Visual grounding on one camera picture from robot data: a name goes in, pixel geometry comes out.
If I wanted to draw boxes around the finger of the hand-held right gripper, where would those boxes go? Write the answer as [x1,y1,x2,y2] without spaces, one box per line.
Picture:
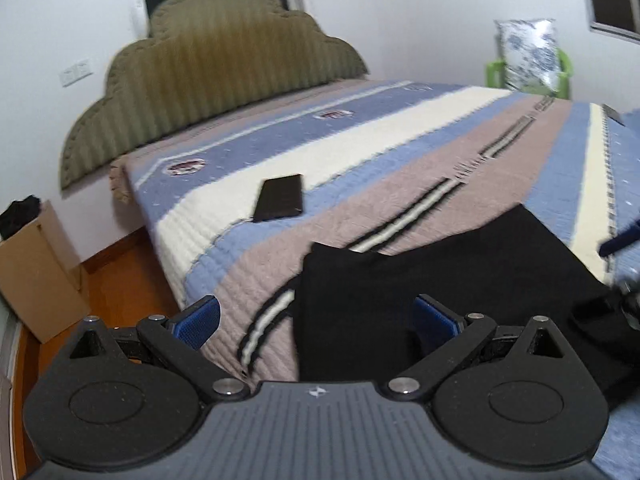
[599,220,640,257]

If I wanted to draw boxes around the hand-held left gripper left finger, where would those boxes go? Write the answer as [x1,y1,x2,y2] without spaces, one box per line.
[65,295,251,403]

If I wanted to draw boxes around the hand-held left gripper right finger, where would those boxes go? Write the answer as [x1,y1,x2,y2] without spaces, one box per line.
[387,294,568,402]

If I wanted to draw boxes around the black pants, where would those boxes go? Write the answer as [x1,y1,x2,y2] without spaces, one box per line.
[292,204,640,401]

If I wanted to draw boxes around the black phone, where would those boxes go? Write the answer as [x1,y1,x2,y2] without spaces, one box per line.
[251,174,304,223]

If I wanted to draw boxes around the cardboard box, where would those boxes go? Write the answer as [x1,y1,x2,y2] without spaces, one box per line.
[0,199,92,345]

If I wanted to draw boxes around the striped quilted blanket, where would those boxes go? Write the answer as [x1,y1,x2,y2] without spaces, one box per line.
[107,79,640,480]

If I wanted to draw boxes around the dark cloth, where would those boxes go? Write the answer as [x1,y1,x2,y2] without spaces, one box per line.
[0,195,42,240]

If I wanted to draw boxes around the blue floral pillow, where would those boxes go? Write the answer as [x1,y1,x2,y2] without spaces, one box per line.
[494,18,557,92]

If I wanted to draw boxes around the green plastic chair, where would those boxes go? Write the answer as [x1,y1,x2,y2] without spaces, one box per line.
[484,49,572,100]

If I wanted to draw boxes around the green padded headboard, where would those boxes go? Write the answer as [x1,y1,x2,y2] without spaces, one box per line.
[60,0,370,191]

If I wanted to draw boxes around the white wall socket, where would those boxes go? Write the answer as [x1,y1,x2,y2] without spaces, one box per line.
[59,57,94,87]

